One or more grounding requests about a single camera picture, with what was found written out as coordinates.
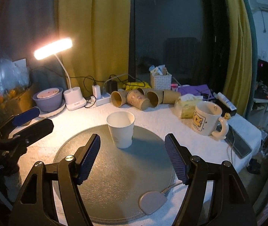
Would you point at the brown paper cup right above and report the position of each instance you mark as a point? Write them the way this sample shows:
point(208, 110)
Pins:
point(170, 96)

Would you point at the white power strip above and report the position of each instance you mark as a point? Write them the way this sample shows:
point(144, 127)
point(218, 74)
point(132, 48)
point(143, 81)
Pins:
point(105, 99)

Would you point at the purple cloth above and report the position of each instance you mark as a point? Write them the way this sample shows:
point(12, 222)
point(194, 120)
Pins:
point(199, 90)

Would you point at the white paper cup green print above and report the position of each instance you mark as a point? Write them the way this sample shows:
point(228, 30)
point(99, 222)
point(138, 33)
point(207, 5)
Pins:
point(121, 125)

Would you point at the plain brown paper cup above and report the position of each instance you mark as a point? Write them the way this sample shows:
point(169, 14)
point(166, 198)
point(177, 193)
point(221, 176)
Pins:
point(119, 98)

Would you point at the black monitor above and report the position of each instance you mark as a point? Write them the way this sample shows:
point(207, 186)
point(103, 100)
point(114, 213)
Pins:
point(261, 90)

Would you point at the yellow plastic bag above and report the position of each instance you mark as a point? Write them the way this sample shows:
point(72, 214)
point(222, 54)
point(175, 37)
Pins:
point(135, 85)

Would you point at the white tube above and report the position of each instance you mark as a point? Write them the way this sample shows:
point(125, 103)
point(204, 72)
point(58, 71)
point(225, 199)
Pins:
point(226, 102)

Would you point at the white charger plug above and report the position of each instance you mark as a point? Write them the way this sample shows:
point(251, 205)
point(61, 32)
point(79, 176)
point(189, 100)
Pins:
point(96, 91)

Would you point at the yellow tissue pack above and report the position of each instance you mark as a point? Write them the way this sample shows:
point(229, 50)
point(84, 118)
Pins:
point(185, 105)

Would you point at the white round plate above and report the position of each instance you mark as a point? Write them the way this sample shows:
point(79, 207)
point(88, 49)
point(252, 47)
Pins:
point(53, 113)

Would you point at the brown paper cup back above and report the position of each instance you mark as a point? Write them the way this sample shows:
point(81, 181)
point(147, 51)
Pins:
point(144, 91)

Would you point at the white bear ceramic mug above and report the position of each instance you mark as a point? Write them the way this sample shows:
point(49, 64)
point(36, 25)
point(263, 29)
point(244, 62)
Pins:
point(207, 120)

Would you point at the yellow curtain left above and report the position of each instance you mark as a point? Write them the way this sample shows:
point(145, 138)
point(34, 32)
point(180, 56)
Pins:
point(99, 30)

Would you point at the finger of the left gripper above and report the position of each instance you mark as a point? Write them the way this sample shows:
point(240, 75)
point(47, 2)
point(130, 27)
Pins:
point(34, 132)
point(25, 117)

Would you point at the white air conditioner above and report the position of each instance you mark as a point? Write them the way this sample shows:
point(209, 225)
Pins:
point(256, 6)

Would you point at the black power adapter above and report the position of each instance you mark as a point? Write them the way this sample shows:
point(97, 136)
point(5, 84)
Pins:
point(112, 86)

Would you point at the brown paper cup middle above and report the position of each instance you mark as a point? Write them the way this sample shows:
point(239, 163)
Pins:
point(155, 97)

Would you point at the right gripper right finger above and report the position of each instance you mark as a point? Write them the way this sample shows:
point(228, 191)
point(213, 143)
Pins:
point(230, 204)

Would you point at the black smartphone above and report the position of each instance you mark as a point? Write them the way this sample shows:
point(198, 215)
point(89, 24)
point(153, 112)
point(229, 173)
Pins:
point(239, 146)

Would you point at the brown paper cup pink print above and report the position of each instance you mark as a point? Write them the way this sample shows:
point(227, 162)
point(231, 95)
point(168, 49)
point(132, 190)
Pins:
point(138, 100)

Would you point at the brown cardboard box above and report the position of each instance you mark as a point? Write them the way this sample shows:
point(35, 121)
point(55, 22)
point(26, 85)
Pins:
point(15, 103)

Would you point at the white woven plastic basket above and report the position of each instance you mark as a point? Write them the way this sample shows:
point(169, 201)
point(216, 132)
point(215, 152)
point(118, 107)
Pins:
point(159, 82)

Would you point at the yellow curtain right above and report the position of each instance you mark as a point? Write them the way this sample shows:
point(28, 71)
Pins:
point(239, 71)

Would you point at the mat controller pink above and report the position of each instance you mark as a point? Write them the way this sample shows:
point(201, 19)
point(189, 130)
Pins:
point(151, 201)

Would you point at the purple bowl with lid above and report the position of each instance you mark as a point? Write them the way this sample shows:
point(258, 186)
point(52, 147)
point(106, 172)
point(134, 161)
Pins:
point(48, 100)

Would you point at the yellow curtain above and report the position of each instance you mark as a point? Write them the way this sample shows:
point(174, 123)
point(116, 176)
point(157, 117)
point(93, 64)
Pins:
point(239, 71)
point(99, 30)

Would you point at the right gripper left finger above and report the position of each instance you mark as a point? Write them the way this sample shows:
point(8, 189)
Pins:
point(35, 203)

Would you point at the small red white box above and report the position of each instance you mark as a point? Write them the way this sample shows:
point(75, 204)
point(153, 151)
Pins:
point(174, 87)

